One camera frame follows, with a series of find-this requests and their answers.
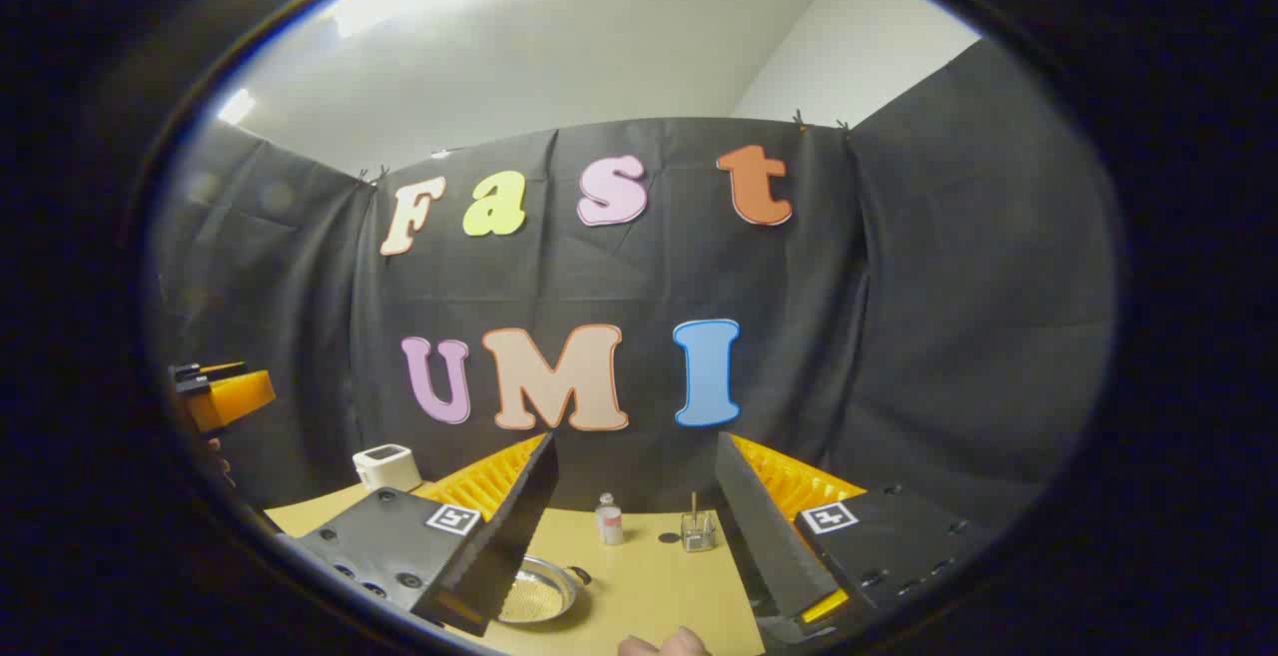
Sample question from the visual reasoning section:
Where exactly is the white toaster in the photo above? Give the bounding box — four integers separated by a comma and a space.
352, 444, 422, 493

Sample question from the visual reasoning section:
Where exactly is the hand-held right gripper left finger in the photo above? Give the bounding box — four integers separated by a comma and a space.
283, 431, 560, 637

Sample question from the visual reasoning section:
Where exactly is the black backdrop cloth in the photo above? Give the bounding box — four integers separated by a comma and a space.
150, 37, 1119, 537

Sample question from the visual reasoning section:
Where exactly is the pile of soybeans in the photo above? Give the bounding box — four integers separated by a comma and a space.
499, 576, 562, 623

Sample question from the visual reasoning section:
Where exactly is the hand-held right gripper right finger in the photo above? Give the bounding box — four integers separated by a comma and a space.
715, 431, 991, 649

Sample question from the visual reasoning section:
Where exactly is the steel pot with black handle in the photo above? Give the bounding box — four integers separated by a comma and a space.
496, 556, 592, 625

